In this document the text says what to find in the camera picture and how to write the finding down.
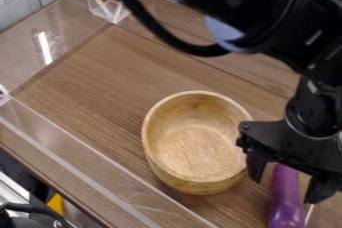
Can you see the clear acrylic tray walls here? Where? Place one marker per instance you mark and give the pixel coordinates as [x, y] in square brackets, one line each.
[83, 72]

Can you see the black device with yellow label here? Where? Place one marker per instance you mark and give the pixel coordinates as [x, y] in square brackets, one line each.
[28, 210]

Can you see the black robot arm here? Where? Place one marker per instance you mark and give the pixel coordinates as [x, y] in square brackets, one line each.
[299, 32]

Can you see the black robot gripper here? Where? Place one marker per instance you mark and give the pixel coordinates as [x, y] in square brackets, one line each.
[303, 143]

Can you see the brown wooden bowl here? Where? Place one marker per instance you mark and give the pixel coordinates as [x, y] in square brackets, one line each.
[188, 134]

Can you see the purple toy eggplant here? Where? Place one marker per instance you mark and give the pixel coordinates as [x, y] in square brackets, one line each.
[286, 212]

